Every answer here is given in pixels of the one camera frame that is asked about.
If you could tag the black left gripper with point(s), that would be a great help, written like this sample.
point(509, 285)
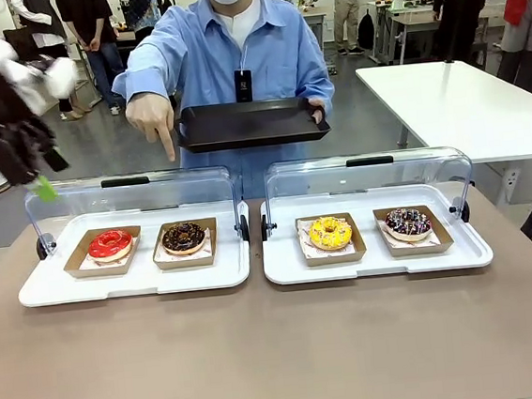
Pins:
point(16, 148)

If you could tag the chocolate glazed donut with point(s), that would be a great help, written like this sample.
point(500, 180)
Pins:
point(173, 241)

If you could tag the black serving tray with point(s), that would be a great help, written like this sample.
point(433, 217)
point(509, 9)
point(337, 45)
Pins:
point(245, 126)

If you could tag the dark donut with coloured sprinkles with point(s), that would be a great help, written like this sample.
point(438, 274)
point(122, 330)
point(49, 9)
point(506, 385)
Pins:
point(396, 229)

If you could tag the chocolate sprinkle donut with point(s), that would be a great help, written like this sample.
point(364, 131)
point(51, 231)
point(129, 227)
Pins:
point(417, 248)

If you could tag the person's left forearm blue sleeve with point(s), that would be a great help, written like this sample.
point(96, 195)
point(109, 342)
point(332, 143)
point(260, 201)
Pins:
point(318, 83)

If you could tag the person's right forearm blue sleeve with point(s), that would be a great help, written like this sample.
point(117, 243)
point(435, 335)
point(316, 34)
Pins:
point(145, 72)

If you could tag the red glazed donut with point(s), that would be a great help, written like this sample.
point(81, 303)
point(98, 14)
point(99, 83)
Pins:
point(98, 247)
point(77, 269)

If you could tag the person in blue shirt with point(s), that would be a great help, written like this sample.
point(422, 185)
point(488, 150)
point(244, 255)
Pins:
point(232, 42)

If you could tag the yellow sprinkled donut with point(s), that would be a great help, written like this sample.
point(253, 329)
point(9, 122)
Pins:
point(319, 237)

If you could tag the yellow glazed donut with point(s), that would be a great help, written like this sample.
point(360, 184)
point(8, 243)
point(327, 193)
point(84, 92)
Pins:
point(333, 258)

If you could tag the person's right hand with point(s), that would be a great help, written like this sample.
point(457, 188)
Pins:
point(149, 116)

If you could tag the person's left hand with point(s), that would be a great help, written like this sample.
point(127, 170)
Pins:
point(318, 113)

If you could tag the black lid hinge knob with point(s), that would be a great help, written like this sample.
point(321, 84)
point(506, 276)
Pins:
point(463, 211)
point(265, 228)
point(244, 228)
point(42, 248)

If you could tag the clear display case lid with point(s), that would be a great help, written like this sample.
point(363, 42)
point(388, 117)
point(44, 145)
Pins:
point(386, 176)
point(129, 198)

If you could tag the white display case base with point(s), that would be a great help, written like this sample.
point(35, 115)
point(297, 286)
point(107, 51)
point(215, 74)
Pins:
point(137, 282)
point(376, 266)

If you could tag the black office chair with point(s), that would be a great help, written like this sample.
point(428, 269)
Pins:
point(25, 43)

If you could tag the bystander black shirt blue jeans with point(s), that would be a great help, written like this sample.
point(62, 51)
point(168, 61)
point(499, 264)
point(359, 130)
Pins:
point(96, 27)

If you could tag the bystander in vest white sleeves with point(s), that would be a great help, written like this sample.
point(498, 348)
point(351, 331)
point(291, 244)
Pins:
point(43, 18)

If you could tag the bystander in patterned top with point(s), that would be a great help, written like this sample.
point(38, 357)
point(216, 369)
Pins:
point(141, 6)

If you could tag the black hanging badge tag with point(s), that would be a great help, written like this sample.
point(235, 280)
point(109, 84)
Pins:
point(244, 86)

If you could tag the bystander in grey top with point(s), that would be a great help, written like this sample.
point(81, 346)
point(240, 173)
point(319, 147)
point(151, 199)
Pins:
point(348, 3)

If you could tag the black backpack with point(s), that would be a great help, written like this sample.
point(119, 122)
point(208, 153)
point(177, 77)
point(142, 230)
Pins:
point(365, 29)

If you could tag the grey background work table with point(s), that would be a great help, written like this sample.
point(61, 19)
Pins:
point(406, 21)

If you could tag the bystander in black clothes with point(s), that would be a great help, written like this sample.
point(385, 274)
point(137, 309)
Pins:
point(464, 1)

